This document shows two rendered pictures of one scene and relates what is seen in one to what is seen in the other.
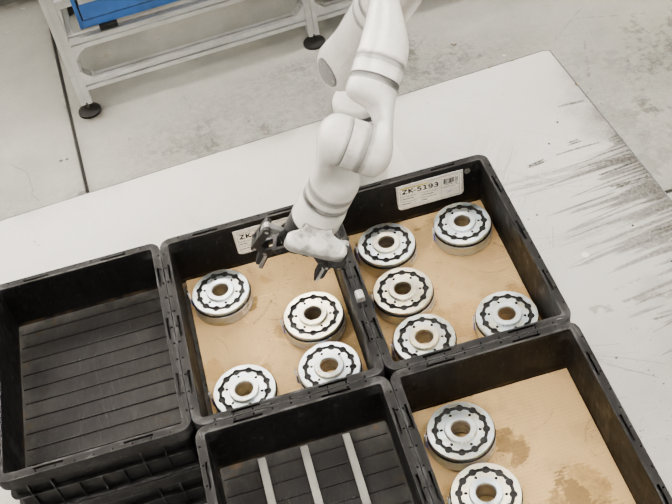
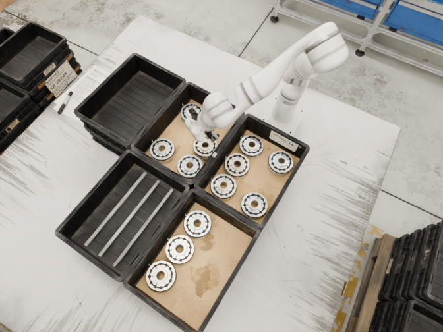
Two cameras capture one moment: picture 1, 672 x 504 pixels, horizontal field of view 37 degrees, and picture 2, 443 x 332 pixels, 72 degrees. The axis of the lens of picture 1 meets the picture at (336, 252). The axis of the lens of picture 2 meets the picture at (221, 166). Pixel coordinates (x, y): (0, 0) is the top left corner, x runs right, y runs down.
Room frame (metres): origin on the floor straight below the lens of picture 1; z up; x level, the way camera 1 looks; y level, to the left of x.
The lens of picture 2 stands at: (0.61, -0.36, 1.99)
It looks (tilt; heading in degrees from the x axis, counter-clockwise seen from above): 65 degrees down; 36
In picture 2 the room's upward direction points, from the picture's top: 4 degrees clockwise
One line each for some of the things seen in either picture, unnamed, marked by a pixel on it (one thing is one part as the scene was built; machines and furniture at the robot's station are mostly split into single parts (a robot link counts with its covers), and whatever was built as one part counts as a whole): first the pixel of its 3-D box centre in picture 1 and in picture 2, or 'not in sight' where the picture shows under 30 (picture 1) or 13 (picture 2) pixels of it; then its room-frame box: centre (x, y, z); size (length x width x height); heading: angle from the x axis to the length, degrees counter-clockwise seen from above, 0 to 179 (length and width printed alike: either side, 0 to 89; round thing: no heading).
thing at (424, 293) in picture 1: (402, 290); (236, 164); (1.09, -0.10, 0.86); 0.10 x 0.10 x 0.01
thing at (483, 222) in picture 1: (462, 223); (281, 161); (1.21, -0.23, 0.86); 0.10 x 0.10 x 0.01
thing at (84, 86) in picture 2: not in sight; (89, 93); (0.99, 0.77, 0.70); 0.33 x 0.23 x 0.01; 10
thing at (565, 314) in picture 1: (440, 257); (253, 166); (1.09, -0.17, 0.92); 0.40 x 0.30 x 0.02; 6
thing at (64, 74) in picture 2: not in sight; (61, 78); (1.04, 1.26, 0.41); 0.31 x 0.02 x 0.16; 10
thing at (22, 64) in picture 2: not in sight; (43, 75); (0.99, 1.41, 0.37); 0.40 x 0.30 x 0.45; 10
